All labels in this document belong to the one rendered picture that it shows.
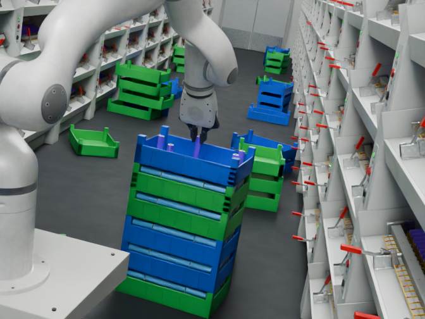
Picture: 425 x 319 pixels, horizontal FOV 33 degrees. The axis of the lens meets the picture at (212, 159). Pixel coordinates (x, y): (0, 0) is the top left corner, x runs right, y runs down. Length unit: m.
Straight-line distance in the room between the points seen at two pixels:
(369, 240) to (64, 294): 0.58
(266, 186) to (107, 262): 1.70
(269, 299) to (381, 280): 1.14
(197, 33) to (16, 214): 0.69
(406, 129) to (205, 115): 0.77
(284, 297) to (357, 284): 0.94
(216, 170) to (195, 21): 0.43
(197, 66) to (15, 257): 0.76
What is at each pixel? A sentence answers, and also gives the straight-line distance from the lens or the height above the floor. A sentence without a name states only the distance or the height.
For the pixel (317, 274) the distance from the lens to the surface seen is 2.19.
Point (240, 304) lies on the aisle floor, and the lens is 2.25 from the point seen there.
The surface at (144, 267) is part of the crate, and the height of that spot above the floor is 0.10.
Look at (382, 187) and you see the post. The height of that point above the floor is 0.62.
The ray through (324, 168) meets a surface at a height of 0.35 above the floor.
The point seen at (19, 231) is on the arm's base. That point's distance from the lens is 1.40.
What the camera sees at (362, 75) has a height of 0.75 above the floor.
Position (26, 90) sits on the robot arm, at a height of 0.71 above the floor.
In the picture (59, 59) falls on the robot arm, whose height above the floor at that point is 0.76.
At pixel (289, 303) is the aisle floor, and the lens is 2.33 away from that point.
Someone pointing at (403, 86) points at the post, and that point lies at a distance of 1.36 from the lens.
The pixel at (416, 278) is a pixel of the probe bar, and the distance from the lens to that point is 1.16.
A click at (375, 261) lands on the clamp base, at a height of 0.54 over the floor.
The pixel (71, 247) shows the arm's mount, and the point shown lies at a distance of 1.59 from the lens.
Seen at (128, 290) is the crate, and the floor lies 0.01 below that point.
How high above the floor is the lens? 0.95
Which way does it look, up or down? 14 degrees down
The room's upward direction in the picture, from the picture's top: 10 degrees clockwise
